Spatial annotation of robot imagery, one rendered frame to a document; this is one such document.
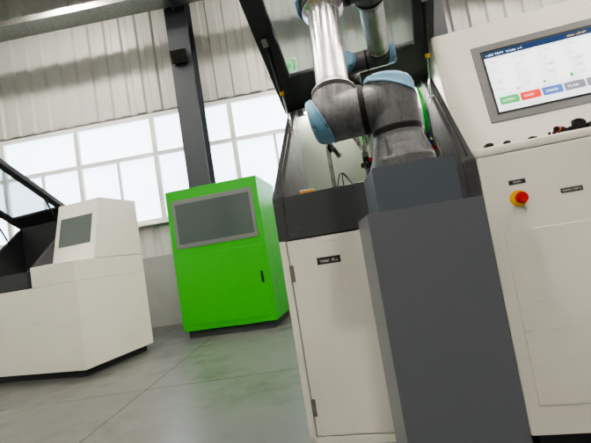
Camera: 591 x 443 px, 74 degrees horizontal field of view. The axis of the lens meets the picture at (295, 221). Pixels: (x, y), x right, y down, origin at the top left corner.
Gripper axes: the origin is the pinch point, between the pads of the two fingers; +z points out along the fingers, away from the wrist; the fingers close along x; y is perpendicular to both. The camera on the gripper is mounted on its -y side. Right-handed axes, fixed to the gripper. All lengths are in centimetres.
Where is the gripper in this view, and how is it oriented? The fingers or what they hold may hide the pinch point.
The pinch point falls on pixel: (363, 148)
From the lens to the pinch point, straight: 163.9
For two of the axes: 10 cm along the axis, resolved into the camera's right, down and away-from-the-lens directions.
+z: 1.6, 9.8, -0.8
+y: -2.4, -0.4, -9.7
